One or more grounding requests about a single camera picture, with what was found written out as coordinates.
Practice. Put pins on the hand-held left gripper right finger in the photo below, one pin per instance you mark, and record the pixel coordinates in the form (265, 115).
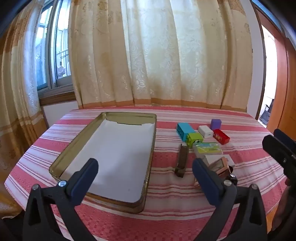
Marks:
(208, 183)

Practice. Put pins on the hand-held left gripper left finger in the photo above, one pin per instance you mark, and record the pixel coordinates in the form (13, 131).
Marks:
(79, 183)

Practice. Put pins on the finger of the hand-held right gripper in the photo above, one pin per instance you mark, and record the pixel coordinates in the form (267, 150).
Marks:
(285, 139)
(276, 148)

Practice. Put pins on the rose gold framed case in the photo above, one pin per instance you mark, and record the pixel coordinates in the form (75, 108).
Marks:
(218, 166)

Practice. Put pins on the black round object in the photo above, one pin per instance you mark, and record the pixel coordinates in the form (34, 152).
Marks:
(232, 179)

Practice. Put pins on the white cardboard box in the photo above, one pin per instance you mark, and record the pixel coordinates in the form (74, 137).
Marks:
(215, 158)

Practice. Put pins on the clear plastic card box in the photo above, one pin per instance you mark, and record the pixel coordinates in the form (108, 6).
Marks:
(208, 148)

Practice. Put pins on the brown comb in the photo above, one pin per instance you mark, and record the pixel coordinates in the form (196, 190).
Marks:
(182, 157)

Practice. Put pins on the green building block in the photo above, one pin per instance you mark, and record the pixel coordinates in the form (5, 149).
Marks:
(194, 137)

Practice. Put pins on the red block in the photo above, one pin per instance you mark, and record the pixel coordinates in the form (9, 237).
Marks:
(220, 135)

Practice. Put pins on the teal building block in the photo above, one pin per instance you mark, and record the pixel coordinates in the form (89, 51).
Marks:
(185, 129)

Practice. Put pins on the purple block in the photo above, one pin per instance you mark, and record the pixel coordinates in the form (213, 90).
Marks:
(215, 124)

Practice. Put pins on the gold metal tin tray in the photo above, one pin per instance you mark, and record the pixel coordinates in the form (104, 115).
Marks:
(129, 118)

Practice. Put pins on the person's right hand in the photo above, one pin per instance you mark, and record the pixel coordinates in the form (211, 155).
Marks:
(286, 208)

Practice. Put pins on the dark chair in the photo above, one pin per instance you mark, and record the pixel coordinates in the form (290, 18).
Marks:
(267, 113)

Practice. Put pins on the white paper liner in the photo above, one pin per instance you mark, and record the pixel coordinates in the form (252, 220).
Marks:
(111, 157)

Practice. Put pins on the pink striped tablecloth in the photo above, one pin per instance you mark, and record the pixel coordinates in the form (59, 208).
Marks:
(166, 192)

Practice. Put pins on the wooden window sill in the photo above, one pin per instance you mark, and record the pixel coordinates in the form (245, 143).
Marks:
(57, 97)

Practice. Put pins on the narrow cream patterned curtain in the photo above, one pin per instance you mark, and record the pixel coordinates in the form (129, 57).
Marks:
(16, 104)

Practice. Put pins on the window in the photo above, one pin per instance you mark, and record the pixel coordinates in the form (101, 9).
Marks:
(54, 51)

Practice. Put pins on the wide cream patterned curtain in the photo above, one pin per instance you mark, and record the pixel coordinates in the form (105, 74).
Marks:
(157, 58)

